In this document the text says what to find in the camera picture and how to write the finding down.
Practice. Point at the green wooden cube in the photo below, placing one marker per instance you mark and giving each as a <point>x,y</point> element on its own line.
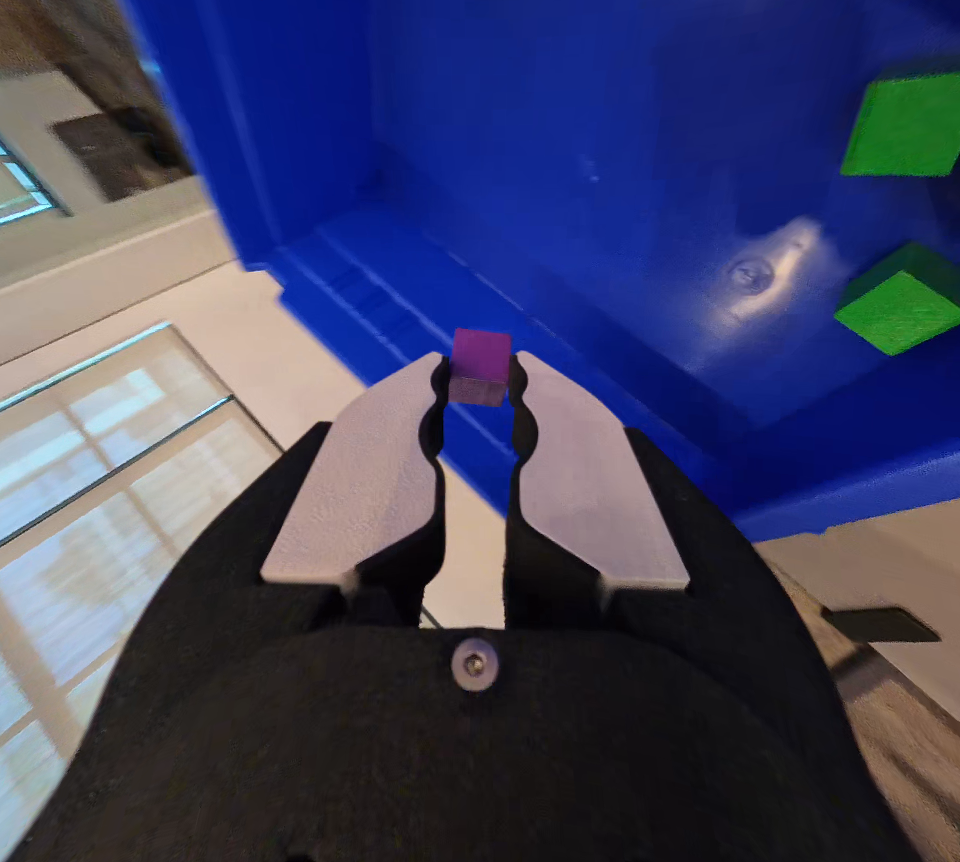
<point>900,127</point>
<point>900,307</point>

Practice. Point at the blue plastic bin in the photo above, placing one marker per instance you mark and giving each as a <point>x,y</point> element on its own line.
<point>525,90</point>

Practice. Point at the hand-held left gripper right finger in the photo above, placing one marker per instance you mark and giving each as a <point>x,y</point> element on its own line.
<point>600,495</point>

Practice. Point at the purple wooden cube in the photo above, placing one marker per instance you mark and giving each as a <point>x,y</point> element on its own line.
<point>480,360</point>

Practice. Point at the dark grey cabinet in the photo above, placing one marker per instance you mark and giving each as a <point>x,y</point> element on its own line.
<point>112,150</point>

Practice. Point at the black tape strip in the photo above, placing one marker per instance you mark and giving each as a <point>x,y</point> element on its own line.
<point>877,626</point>

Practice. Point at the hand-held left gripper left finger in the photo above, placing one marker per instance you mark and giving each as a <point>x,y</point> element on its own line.
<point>352,495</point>

